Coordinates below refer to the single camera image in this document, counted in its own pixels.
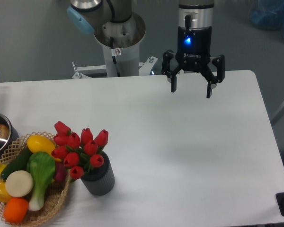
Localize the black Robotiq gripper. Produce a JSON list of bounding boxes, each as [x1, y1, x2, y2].
[[161, 26, 225, 98]]

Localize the red tulip bouquet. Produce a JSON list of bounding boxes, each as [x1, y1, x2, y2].
[[52, 121, 109, 182]]

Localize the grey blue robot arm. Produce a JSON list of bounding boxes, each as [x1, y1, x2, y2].
[[67, 0, 225, 97]]

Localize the dark grey ribbed vase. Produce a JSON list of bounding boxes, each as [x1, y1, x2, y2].
[[81, 152, 115, 196]]

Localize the blue plastic bag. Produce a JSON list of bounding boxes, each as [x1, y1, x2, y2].
[[248, 0, 284, 39]]

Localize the purple red radish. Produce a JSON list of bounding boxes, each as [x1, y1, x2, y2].
[[53, 162, 67, 183]]

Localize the yellow squash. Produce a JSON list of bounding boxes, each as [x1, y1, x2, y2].
[[27, 135, 55, 157]]

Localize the green bok choy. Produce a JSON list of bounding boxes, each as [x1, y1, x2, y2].
[[27, 151, 55, 211]]

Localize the woven wicker basket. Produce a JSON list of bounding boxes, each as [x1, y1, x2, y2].
[[0, 131, 70, 227]]

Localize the green cucumber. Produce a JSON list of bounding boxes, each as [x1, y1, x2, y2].
[[0, 146, 33, 181]]

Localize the round cream bun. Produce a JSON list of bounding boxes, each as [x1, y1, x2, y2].
[[5, 170, 34, 197]]

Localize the orange fruit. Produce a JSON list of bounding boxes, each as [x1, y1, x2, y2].
[[3, 197, 28, 224]]

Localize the yellow bell pepper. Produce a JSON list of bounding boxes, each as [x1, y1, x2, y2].
[[0, 180, 12, 203]]

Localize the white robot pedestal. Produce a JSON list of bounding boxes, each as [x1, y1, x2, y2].
[[72, 12, 158, 79]]

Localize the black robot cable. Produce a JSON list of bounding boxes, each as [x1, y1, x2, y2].
[[109, 36, 121, 78]]

